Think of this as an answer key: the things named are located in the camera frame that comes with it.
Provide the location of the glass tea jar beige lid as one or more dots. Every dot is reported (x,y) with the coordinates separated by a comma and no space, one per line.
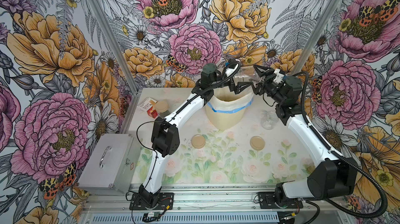
(162,108)

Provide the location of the red white bandage box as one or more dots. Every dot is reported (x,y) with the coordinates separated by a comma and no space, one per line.
(148,106)

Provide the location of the aluminium corner post left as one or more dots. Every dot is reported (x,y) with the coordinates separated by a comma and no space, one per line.
(98,11)

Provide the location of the aluminium corner post right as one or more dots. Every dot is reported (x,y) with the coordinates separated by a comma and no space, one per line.
(315,34)

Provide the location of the small glass spice bottle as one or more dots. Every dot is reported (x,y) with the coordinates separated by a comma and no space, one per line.
(308,168)

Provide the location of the beige trash bin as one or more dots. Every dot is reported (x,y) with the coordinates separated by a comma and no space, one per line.
(224,120)

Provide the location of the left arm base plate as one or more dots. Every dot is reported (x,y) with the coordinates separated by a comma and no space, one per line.
(162,201)

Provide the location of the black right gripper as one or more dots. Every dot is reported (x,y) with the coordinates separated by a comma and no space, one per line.
(264,73)

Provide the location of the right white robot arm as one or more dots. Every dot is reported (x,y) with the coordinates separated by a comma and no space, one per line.
(334,175)

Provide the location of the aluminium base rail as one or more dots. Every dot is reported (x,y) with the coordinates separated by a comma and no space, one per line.
(198,204)

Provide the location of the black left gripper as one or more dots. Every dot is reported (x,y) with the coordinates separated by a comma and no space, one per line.
(237,87)

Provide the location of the silver metal case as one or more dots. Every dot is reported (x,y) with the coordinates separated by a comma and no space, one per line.
(111,166)

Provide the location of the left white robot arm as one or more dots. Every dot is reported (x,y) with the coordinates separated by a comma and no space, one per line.
(165,133)

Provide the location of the glass jar with tea leaves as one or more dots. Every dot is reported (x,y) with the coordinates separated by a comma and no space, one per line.
(268,120)

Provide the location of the aluminium corner post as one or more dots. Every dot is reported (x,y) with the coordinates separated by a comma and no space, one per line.
(315,34)
(98,11)

